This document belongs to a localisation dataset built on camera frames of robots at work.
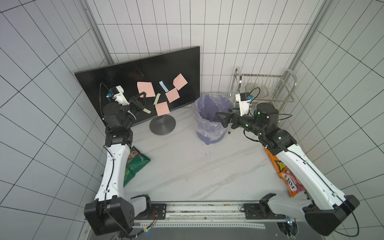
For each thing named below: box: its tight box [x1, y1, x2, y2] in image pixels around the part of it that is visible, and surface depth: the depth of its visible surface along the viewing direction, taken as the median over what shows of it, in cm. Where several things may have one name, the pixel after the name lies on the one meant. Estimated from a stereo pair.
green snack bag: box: [123, 146, 151, 187], surface depth 85 cm
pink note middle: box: [165, 87, 181, 103], surface depth 88 cm
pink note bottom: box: [155, 101, 170, 117], surface depth 89 cm
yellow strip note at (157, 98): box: [153, 93, 161, 105], surface depth 85 cm
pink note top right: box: [173, 73, 188, 91], surface depth 85 cm
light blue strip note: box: [159, 80, 169, 93], surface depth 81 cm
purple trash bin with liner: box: [192, 93, 236, 145], surface depth 90 cm
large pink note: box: [137, 81, 156, 98], surface depth 70 cm
